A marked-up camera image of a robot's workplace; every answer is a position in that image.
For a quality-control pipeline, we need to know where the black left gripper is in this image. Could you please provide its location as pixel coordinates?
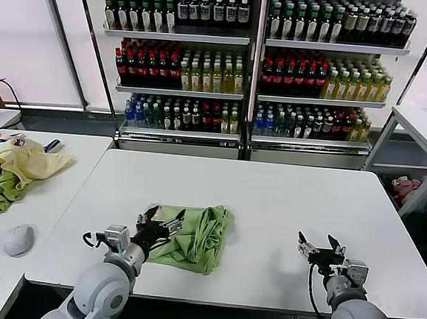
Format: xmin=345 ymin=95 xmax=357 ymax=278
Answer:
xmin=131 ymin=203 xmax=187 ymax=253

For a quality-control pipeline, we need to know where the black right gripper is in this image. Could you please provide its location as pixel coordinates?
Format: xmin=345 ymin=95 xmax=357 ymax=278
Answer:
xmin=294 ymin=231 xmax=348 ymax=277

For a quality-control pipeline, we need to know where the light green t-shirt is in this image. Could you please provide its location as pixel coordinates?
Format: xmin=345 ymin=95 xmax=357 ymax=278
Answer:
xmin=144 ymin=198 xmax=237 ymax=278

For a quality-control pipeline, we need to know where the small dark bottle white label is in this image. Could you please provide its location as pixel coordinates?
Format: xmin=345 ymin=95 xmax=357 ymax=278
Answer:
xmin=302 ymin=114 xmax=315 ymax=140
xmin=172 ymin=105 xmax=184 ymax=131
xmin=293 ymin=113 xmax=306 ymax=139
xmin=162 ymin=105 xmax=175 ymax=130

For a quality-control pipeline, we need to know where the small green water bottle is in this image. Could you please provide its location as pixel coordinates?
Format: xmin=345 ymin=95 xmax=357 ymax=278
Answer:
xmin=283 ymin=113 xmax=296 ymax=139
xmin=273 ymin=112 xmax=287 ymax=138
xmin=153 ymin=104 xmax=165 ymax=130
xmin=143 ymin=103 xmax=156 ymax=129

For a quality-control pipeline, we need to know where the small red cap cola bottle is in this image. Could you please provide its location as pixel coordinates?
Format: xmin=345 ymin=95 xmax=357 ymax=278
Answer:
xmin=209 ymin=108 xmax=222 ymax=134
xmin=340 ymin=116 xmax=353 ymax=142
xmin=199 ymin=108 xmax=212 ymax=133
xmin=330 ymin=116 xmax=344 ymax=141

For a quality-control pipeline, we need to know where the small blue drink bottle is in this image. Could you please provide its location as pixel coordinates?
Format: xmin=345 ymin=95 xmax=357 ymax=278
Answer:
xmin=133 ymin=102 xmax=146 ymax=128
xmin=123 ymin=102 xmax=136 ymax=127
xmin=263 ymin=111 xmax=277 ymax=137
xmin=252 ymin=111 xmax=266 ymax=136

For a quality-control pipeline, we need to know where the pink garment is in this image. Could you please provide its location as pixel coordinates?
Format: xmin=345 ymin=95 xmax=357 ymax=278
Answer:
xmin=390 ymin=175 xmax=426 ymax=206

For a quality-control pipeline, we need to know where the small yellow drink bottle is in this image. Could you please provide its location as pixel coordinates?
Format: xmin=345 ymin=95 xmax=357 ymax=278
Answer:
xmin=218 ymin=109 xmax=232 ymax=135
xmin=349 ymin=119 xmax=361 ymax=143
xmin=358 ymin=119 xmax=372 ymax=143
xmin=228 ymin=110 xmax=241 ymax=135

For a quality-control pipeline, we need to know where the blue white striped cloth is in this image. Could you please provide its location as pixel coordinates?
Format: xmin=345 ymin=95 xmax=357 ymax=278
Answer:
xmin=42 ymin=137 xmax=66 ymax=155

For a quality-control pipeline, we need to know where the pale yellow shirt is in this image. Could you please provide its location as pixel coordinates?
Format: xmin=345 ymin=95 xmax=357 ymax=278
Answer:
xmin=0 ymin=137 xmax=78 ymax=195

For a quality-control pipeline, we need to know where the white computer mouse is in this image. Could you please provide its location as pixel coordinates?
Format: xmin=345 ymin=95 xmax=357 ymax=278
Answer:
xmin=1 ymin=222 xmax=38 ymax=259

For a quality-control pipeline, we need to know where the white printed cloth item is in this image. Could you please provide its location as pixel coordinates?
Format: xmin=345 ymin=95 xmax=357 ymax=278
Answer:
xmin=9 ymin=131 xmax=30 ymax=150

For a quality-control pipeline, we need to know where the metal shelf rack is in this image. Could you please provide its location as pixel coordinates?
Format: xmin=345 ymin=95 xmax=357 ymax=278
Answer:
xmin=63 ymin=0 xmax=265 ymax=162
xmin=248 ymin=0 xmax=427 ymax=176

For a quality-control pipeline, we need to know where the dark bottle green cap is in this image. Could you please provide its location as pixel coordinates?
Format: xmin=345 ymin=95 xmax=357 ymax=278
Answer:
xmin=114 ymin=0 xmax=131 ymax=32
xmin=317 ymin=6 xmax=333 ymax=43
xmin=162 ymin=0 xmax=178 ymax=35
xmin=280 ymin=3 xmax=296 ymax=41
xmin=305 ymin=5 xmax=321 ymax=43
xmin=293 ymin=4 xmax=308 ymax=42
xmin=139 ymin=0 xmax=154 ymax=33
xmin=126 ymin=0 xmax=142 ymax=32
xmin=329 ymin=7 xmax=345 ymax=45
xmin=103 ymin=0 xmax=119 ymax=31
xmin=267 ymin=2 xmax=282 ymax=40
xmin=150 ymin=0 xmax=166 ymax=34

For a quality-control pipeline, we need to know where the tea bottle beige label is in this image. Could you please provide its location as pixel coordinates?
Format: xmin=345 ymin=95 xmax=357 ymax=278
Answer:
xmin=354 ymin=7 xmax=371 ymax=45
xmin=342 ymin=7 xmax=358 ymax=44

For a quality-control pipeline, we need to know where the dark bottle grey label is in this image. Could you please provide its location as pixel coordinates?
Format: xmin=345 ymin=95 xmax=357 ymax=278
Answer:
xmin=378 ymin=10 xmax=395 ymax=47
xmin=367 ymin=9 xmax=383 ymax=46
xmin=391 ymin=11 xmax=407 ymax=47
xmin=402 ymin=12 xmax=419 ymax=47

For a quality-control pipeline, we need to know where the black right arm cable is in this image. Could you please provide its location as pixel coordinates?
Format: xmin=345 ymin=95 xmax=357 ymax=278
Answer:
xmin=304 ymin=262 xmax=341 ymax=319

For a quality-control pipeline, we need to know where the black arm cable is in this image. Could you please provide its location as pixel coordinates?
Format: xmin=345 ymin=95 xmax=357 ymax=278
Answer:
xmin=304 ymin=262 xmax=341 ymax=319
xmin=82 ymin=229 xmax=105 ymax=250

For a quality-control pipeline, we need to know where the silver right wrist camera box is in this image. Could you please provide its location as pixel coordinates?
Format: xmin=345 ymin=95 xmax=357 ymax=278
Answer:
xmin=340 ymin=262 xmax=371 ymax=290

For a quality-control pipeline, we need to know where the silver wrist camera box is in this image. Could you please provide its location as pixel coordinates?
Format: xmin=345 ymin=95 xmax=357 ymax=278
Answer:
xmin=340 ymin=262 xmax=371 ymax=290
xmin=101 ymin=223 xmax=132 ymax=253

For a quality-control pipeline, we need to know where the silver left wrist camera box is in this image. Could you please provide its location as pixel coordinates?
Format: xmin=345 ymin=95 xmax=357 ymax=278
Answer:
xmin=101 ymin=223 xmax=132 ymax=253

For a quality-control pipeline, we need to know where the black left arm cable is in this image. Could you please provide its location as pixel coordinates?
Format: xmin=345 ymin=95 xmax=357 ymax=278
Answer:
xmin=82 ymin=229 xmax=105 ymax=250

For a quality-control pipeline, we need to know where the white metal frame table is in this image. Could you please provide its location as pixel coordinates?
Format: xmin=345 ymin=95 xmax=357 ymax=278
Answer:
xmin=358 ymin=102 xmax=427 ymax=221

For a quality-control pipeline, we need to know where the thin black cable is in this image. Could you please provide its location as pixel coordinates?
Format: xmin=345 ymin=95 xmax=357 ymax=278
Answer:
xmin=0 ymin=78 xmax=25 ymax=111

